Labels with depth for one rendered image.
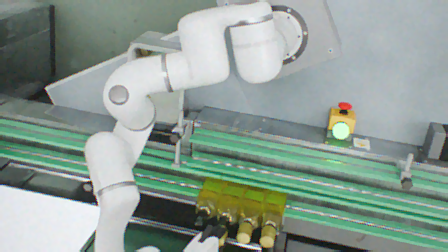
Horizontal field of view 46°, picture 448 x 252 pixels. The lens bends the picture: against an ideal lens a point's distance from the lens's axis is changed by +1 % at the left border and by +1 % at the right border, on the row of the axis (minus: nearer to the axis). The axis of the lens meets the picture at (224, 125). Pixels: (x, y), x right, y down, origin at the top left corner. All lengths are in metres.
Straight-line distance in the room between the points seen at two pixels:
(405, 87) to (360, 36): 0.19
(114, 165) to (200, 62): 0.28
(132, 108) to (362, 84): 0.71
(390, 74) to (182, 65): 0.66
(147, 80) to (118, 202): 0.26
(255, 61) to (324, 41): 0.33
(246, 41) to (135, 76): 0.24
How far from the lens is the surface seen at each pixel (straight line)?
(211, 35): 1.09
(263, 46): 1.09
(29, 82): 2.41
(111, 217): 1.11
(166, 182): 1.55
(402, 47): 1.53
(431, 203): 1.53
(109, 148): 1.11
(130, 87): 1.10
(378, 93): 1.56
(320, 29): 1.38
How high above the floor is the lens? 2.22
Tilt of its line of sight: 65 degrees down
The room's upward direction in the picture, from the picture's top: 152 degrees counter-clockwise
